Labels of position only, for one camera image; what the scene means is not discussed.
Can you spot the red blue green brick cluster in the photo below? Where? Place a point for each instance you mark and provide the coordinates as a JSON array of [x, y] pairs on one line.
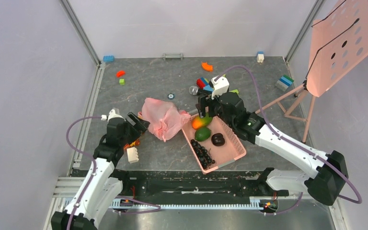
[[203, 84]]

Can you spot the black microphone silver head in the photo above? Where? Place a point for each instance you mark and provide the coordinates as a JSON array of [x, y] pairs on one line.
[[195, 90]]

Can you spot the yellow orange toy brick vehicle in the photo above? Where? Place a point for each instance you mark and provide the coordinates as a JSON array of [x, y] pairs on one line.
[[133, 144]]

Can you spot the blue white brick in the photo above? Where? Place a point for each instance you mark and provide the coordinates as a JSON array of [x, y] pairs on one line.
[[260, 57]]

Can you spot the blue brick at corner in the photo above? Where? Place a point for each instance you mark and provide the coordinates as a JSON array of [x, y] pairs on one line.
[[108, 58]]

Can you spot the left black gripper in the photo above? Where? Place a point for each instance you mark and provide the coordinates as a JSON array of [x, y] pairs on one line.
[[142, 125]]

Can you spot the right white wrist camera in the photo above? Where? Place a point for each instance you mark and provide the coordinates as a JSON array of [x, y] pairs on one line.
[[220, 86]]

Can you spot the pink plastic basket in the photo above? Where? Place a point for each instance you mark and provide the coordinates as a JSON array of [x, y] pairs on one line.
[[224, 155]]

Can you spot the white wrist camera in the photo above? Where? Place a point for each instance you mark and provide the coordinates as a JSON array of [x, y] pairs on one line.
[[114, 113], [220, 86]]

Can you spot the white toy brick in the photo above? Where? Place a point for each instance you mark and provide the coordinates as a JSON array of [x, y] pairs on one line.
[[132, 155]]

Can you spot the grey blue green brick stack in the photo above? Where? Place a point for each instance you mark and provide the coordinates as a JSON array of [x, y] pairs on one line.
[[284, 82]]

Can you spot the dark fake plum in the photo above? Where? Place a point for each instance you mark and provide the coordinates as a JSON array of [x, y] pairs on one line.
[[218, 140]]

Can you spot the grey metal handle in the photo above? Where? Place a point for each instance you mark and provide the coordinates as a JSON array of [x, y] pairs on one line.
[[166, 56]]

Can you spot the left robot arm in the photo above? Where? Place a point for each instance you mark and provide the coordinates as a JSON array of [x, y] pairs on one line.
[[99, 188]]

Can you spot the black fake grape bunch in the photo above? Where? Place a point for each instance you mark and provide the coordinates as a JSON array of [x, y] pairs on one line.
[[202, 154]]

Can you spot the green block near microphone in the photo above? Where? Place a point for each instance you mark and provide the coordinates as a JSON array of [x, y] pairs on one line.
[[234, 91]]

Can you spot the pink plastic bag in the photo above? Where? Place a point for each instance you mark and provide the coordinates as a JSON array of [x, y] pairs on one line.
[[165, 120]]

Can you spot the red curved block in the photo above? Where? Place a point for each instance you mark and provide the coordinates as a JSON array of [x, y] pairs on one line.
[[120, 73]]

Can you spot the green fake avocado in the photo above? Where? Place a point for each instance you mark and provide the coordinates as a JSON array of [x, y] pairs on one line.
[[202, 134]]

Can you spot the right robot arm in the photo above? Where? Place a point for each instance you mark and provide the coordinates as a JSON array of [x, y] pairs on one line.
[[325, 173]]

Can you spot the pink perforated music stand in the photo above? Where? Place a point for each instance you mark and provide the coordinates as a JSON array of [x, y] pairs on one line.
[[339, 42]]

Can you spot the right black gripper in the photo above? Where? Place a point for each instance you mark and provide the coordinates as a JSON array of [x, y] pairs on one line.
[[207, 104]]

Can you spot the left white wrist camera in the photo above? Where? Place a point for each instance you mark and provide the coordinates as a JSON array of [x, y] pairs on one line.
[[114, 113]]

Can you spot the orange curved block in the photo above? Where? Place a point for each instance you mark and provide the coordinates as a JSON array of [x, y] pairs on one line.
[[207, 67]]

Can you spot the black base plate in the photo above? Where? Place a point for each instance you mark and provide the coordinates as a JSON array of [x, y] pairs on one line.
[[194, 187]]

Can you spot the orange green fake mango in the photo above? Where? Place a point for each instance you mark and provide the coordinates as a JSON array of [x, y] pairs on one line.
[[199, 122]]

